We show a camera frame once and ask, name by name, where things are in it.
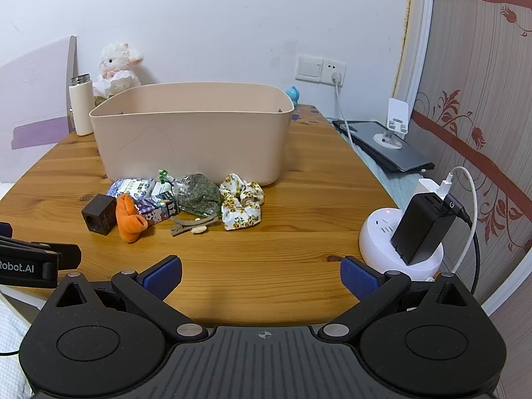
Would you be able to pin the floral white scrunchie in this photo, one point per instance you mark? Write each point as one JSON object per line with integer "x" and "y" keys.
{"x": 243, "y": 189}
{"x": 241, "y": 216}

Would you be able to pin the black charger adapter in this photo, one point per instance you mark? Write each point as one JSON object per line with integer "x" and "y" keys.
{"x": 419, "y": 228}

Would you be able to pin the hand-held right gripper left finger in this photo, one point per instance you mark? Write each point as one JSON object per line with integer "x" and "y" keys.
{"x": 164, "y": 276}

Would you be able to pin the white thermos bottle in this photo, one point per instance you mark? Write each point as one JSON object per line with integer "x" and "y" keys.
{"x": 81, "y": 112}

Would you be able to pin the white charger adapter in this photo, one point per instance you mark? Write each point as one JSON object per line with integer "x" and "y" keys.
{"x": 428, "y": 187}

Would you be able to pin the white wall socket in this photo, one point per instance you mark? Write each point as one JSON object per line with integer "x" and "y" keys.
{"x": 328, "y": 66}

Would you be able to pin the clear bag of dried herbs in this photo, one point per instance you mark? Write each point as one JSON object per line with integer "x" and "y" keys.
{"x": 197, "y": 193}

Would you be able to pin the blue white patterned packet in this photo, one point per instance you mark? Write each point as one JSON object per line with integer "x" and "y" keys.
{"x": 129, "y": 187}

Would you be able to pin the brown hair clip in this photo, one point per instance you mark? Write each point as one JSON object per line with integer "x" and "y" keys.
{"x": 189, "y": 222}

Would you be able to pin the lavender white board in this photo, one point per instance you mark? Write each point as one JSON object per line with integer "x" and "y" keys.
{"x": 33, "y": 104}

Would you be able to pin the black cube block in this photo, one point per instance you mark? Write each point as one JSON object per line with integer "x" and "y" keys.
{"x": 99, "y": 214}

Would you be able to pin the round white power strip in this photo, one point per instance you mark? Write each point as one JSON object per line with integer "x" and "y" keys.
{"x": 376, "y": 241}

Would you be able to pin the white plush sheep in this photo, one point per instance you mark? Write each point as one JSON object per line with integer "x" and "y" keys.
{"x": 116, "y": 62}

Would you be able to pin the small blue toy figure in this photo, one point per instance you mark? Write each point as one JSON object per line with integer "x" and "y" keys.
{"x": 294, "y": 94}

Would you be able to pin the white phone stand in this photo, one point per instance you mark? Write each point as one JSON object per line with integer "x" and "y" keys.
{"x": 397, "y": 112}

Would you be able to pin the beige plastic storage bin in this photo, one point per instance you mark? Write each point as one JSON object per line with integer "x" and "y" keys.
{"x": 187, "y": 145}

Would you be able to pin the small purple printed box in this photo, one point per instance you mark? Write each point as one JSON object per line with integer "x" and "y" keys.
{"x": 160, "y": 212}

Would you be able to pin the dark laptop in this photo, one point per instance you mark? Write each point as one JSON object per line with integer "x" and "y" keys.
{"x": 399, "y": 156}

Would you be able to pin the patterned blue cloth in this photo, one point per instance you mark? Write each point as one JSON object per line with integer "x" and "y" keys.
{"x": 309, "y": 114}

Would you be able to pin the orange plush toy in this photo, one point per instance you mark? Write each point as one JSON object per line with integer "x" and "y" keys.
{"x": 129, "y": 222}

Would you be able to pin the white bedding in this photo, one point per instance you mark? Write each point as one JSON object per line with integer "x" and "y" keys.
{"x": 12, "y": 341}

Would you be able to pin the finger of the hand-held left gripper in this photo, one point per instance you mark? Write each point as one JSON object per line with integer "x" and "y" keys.
{"x": 5, "y": 230}
{"x": 66, "y": 255}

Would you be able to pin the green white small packet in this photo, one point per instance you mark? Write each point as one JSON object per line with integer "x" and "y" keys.
{"x": 163, "y": 185}

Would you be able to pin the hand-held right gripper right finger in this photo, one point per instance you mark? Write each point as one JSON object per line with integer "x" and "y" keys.
{"x": 357, "y": 278}

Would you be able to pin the white wall switch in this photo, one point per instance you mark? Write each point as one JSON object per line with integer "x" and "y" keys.
{"x": 309, "y": 69}

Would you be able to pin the white door frame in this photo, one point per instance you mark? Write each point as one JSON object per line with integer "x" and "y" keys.
{"x": 417, "y": 50}

